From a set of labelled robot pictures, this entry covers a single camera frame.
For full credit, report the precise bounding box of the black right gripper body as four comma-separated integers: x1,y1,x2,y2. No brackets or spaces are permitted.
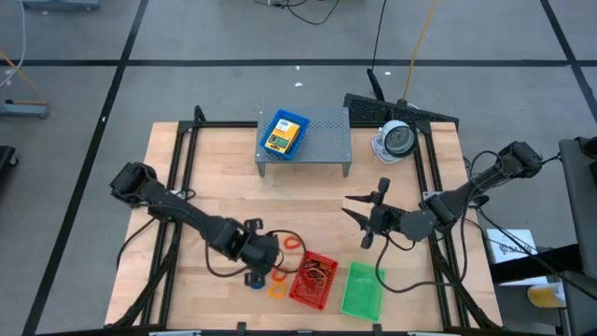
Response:
360,176,405,250

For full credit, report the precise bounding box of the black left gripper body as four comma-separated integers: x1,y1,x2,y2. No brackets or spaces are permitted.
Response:
240,217,282,288

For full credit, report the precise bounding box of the red plastic basket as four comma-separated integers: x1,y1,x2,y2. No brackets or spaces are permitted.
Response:
288,250,340,312

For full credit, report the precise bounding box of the yellow carded product pack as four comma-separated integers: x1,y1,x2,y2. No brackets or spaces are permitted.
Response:
263,118,301,156

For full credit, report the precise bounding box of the blue plastic basket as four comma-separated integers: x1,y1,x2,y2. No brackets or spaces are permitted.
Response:
258,108,312,162

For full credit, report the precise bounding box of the grey perforated metal riser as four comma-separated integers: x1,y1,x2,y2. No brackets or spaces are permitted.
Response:
255,107,354,178

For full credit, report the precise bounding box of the green plastic basket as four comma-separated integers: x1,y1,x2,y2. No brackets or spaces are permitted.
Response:
340,260,388,323

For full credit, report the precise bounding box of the black perforated mesh panel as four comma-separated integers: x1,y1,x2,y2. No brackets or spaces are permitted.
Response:
343,92,461,131

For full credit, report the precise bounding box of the white cardboard box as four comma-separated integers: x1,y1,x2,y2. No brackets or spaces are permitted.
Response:
485,228,539,265

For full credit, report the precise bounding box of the black beam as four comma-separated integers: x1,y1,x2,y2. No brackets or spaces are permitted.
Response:
489,243,585,286

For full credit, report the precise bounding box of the yellow container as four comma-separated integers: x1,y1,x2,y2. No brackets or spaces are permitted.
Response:
527,283,567,311

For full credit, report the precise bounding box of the grey cabinet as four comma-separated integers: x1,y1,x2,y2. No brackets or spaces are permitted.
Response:
558,135,597,336

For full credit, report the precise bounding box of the black floor stand foot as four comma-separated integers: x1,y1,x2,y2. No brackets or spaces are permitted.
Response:
0,145,20,182

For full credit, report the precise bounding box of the grey stand base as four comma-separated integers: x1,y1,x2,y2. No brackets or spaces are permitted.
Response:
0,98,50,120
20,0,102,13

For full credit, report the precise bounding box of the white round dome camera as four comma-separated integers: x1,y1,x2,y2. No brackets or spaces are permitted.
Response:
371,119,420,165

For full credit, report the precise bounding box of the black cable plug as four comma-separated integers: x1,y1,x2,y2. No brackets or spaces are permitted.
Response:
366,67,386,102

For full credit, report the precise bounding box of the black aluminium table frame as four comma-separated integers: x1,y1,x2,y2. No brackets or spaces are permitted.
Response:
104,105,504,330

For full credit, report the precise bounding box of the yellow hanging cable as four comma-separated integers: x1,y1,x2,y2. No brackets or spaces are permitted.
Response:
401,0,440,103

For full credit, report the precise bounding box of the black hanging cable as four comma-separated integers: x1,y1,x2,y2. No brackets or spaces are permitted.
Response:
370,0,389,71

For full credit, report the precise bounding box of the black floor cable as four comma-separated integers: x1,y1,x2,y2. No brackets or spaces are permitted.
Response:
254,0,341,27

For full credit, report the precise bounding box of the yellow floor cable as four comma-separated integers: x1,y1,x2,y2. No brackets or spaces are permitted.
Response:
0,49,49,106

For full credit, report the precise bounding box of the white floor cable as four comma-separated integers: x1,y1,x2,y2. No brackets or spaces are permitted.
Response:
0,0,27,91

